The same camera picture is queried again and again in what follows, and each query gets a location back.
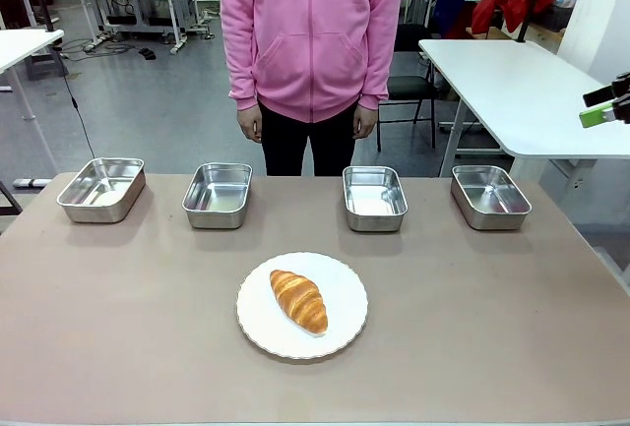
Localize thin black cable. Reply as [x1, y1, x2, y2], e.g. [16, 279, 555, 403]
[51, 44, 97, 160]

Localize person's left forearm pink sleeve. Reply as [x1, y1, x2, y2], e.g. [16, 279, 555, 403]
[356, 27, 403, 111]

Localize person's right hand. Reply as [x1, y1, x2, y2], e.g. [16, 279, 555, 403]
[236, 103, 264, 144]

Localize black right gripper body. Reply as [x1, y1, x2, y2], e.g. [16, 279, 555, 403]
[609, 71, 630, 125]

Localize black trousers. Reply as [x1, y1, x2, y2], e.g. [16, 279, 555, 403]
[258, 100, 358, 177]

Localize black chair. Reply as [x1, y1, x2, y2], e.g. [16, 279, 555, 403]
[376, 22, 439, 152]

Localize white table with rounded corners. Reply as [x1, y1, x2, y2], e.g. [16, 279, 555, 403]
[417, 38, 630, 179]

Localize pink zip hoodie torso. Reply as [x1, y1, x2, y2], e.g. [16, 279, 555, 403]
[217, 0, 406, 124]

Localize white scalloped gold-rimmed plate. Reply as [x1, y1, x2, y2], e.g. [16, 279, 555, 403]
[235, 251, 369, 361]

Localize white power strip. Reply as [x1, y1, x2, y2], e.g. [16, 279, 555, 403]
[82, 33, 108, 54]

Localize rectangular steel container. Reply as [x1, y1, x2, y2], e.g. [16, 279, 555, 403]
[56, 156, 148, 224]
[342, 165, 409, 233]
[450, 164, 534, 231]
[181, 161, 254, 230]

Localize person's right forearm pink sleeve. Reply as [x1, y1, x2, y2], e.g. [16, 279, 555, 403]
[223, 27, 262, 112]

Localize person's left hand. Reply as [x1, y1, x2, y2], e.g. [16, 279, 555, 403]
[352, 104, 378, 141]

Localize white table with white leg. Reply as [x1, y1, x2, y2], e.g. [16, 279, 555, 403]
[0, 28, 66, 189]

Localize golden brown croissant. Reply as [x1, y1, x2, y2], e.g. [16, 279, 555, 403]
[269, 269, 329, 335]

